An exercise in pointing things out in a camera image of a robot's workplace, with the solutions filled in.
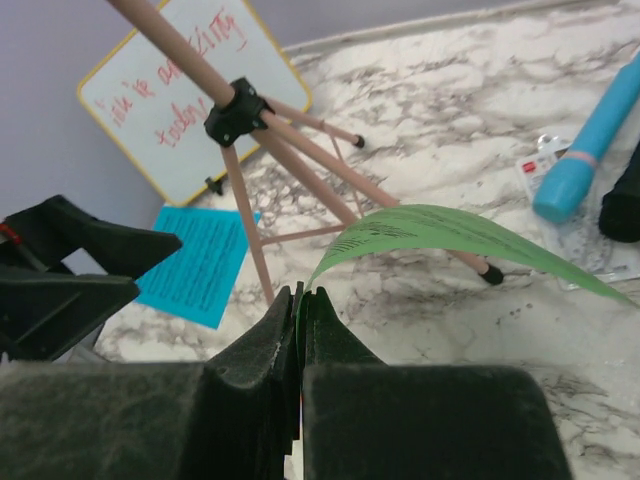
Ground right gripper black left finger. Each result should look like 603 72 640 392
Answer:
1 287 301 479

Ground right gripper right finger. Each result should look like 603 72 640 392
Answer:
299 289 572 479

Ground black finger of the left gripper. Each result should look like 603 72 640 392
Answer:
1 195 182 280

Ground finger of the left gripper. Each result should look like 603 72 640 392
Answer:
1 266 139 361

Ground blue sheet music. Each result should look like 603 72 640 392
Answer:
136 206 248 329

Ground green sheet music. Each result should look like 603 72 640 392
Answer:
301 205 639 361

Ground pink music stand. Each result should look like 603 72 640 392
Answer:
104 0 505 307

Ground blue toy microphone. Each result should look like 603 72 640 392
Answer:
532 56 639 224

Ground black microphone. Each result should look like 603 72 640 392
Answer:
598 144 640 243

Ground yellow framed whiteboard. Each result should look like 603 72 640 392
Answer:
77 0 312 206

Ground white remote packet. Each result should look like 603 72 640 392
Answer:
515 135 639 283

